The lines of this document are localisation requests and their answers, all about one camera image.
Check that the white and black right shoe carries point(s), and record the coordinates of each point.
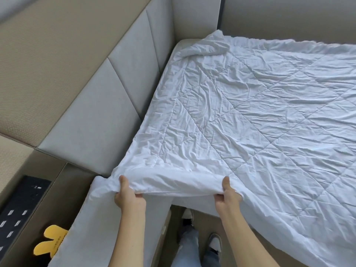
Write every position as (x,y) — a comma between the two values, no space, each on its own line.
(214,243)

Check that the beige bedside table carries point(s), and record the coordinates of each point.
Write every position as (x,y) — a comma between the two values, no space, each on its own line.
(36,197)

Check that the person's blue jeans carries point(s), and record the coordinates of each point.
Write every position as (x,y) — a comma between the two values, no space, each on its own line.
(194,248)

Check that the person's right forearm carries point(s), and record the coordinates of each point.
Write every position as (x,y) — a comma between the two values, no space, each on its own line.
(247,236)

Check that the white quilted duvet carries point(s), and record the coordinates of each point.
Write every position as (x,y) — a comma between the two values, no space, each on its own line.
(244,119)

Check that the person's right thumb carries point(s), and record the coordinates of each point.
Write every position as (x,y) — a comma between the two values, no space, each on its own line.
(226,184)

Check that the person's right hand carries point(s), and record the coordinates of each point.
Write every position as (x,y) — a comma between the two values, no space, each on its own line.
(228,197)

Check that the grey upholstered headboard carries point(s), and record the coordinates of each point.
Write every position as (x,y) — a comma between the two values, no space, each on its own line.
(111,102)

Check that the white and black left shoe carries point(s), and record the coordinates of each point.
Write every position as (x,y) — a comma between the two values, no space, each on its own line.
(187,215)

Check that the black switch panel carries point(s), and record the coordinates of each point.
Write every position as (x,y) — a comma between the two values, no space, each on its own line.
(21,211)

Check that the person's left hand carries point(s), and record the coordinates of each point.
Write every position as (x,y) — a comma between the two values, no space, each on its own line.
(128,197)

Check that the yellow plush toy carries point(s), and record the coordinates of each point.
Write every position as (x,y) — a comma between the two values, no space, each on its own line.
(50,243)

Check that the white and black shoe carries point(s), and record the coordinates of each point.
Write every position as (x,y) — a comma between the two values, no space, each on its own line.
(214,243)
(187,215)

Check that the person's left forearm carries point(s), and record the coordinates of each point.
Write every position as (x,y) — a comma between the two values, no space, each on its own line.
(126,236)

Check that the person's left thumb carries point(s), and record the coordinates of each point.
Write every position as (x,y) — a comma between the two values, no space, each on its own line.
(124,184)

